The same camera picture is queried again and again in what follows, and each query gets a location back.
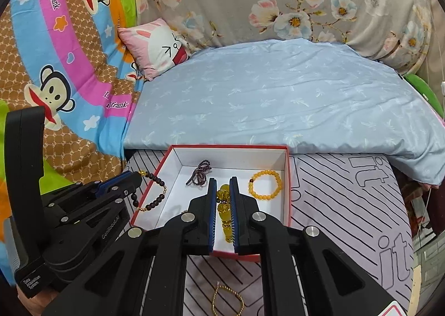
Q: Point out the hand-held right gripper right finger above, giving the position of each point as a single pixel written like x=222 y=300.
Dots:
x=233 y=218

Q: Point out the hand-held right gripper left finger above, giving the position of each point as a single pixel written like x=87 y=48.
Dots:
x=211 y=218

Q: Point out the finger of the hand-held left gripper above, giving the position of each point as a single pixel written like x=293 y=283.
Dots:
x=104 y=203
x=114 y=182

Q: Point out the red cardboard box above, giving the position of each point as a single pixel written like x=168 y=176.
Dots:
x=243 y=163

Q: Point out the person's left hand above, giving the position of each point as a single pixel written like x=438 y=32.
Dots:
x=34 y=304

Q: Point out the grey striped bed sheet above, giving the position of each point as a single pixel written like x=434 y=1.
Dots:
x=347 y=215

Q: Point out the cartoon monkey blanket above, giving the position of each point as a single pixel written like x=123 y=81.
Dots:
x=69 y=58

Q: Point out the light blue quilt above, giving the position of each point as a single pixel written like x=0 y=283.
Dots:
x=278 y=93

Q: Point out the pink rabbit pillow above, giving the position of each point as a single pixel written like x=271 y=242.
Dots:
x=156 y=48

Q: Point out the white card with red edge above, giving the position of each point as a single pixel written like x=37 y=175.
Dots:
x=396 y=310

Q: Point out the dark bedside furniture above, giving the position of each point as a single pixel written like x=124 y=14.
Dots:
x=422 y=208

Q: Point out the green plastic object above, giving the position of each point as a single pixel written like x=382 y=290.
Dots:
x=422 y=89

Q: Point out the beige curtain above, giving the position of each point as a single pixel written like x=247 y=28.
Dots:
x=438 y=58

